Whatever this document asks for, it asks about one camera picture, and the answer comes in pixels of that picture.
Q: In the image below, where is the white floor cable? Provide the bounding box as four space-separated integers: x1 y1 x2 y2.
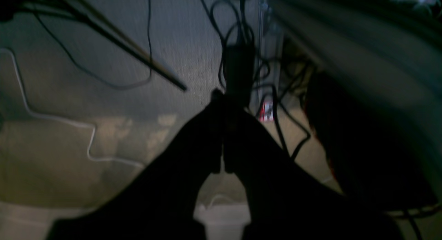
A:
0 48 145 169

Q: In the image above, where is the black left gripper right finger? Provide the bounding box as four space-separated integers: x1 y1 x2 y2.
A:
224 97 404 240

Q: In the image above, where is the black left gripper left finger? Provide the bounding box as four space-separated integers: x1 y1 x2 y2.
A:
46 89 225 240

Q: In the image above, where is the black tripod leg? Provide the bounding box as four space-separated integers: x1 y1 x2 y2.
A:
4 0 187 92

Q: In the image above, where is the black power adapter brick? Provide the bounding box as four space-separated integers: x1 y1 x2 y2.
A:
223 44 256 108

